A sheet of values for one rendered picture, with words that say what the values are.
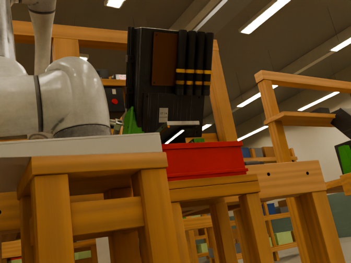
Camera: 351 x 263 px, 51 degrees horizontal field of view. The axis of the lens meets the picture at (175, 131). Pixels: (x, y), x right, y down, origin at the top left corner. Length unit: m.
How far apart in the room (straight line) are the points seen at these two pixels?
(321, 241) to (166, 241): 1.09
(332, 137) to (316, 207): 10.12
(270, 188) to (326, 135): 10.42
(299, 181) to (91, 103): 1.12
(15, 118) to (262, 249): 0.79
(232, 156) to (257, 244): 0.28
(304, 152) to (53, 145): 11.91
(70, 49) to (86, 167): 1.48
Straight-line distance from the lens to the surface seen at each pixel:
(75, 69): 1.03
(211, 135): 2.45
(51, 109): 0.99
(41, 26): 1.58
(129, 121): 1.73
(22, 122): 1.00
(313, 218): 1.88
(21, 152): 0.84
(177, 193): 1.08
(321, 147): 12.19
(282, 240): 7.87
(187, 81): 1.77
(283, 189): 1.75
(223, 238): 1.37
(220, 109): 2.45
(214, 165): 1.19
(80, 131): 0.97
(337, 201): 12.01
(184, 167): 1.14
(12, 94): 0.99
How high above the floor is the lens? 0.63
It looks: 16 degrees up
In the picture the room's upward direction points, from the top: 10 degrees counter-clockwise
